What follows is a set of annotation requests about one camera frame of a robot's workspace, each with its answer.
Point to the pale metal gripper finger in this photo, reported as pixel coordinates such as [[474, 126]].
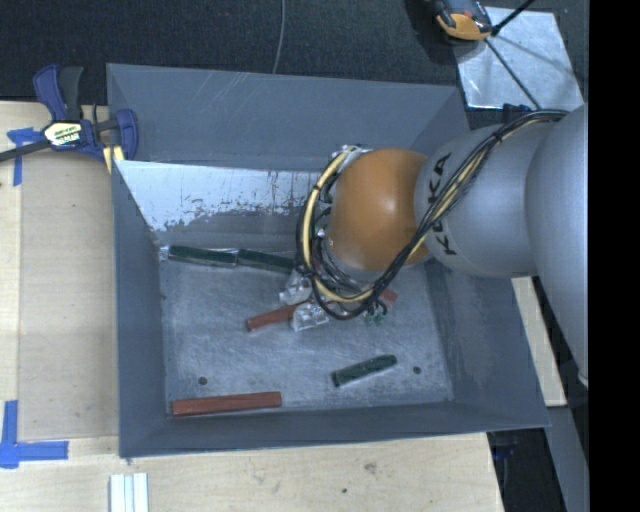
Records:
[[294, 292], [309, 318]]

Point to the red-brown flat block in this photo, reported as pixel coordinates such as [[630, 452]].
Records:
[[225, 404], [267, 318]]

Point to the dark green flat block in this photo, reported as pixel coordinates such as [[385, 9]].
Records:
[[364, 370], [265, 261], [202, 256]]

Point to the grey metal bin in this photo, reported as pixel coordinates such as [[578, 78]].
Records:
[[280, 350]]

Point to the pale wood flat board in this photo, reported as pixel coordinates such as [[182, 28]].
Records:
[[65, 300]]

